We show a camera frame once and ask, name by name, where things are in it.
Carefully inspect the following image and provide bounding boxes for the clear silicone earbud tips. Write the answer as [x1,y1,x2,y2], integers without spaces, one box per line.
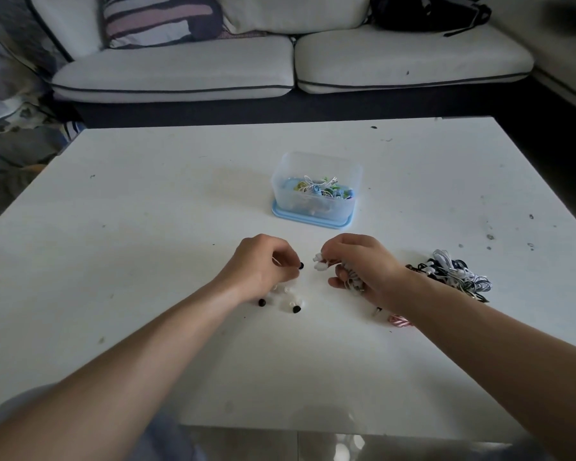
[269,282,305,313]

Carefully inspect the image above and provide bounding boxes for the clear plastic storage box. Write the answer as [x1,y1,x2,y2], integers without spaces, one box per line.
[272,151,364,220]

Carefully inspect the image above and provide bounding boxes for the light blue box lid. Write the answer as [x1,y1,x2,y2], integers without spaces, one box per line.
[271,199,355,230]

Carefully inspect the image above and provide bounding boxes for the person's left hand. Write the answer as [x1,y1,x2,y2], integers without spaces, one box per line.
[214,233,301,304]

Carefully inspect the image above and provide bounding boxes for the striped cushion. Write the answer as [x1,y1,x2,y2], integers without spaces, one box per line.
[103,0,226,49]

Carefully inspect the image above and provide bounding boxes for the person's left forearm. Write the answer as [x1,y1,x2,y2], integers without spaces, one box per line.
[0,278,243,461]

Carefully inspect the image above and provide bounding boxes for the patterned fabric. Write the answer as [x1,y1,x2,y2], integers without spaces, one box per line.
[0,0,84,236]

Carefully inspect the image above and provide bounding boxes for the black bag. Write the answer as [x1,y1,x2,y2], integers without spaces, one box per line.
[369,0,492,38]

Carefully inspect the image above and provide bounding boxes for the white wired earphones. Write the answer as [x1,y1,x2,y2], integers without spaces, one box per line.
[313,253,368,294]

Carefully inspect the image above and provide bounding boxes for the person's right hand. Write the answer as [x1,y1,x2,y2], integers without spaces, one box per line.
[321,233,416,316]

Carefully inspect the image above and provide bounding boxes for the pile of black white earphones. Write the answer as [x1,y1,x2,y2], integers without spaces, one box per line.
[405,249,492,303]

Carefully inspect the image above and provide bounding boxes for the tangled earphones in box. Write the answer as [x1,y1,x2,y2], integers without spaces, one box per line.
[292,175,355,201]

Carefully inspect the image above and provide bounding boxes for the white sofa seat cushion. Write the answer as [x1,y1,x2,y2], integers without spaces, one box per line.
[51,35,296,103]
[294,24,535,95]

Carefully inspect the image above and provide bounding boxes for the white sofa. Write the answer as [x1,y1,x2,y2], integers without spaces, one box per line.
[26,0,576,127]

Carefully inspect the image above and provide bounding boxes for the person's right forearm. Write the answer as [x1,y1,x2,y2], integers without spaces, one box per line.
[386,271,576,461]

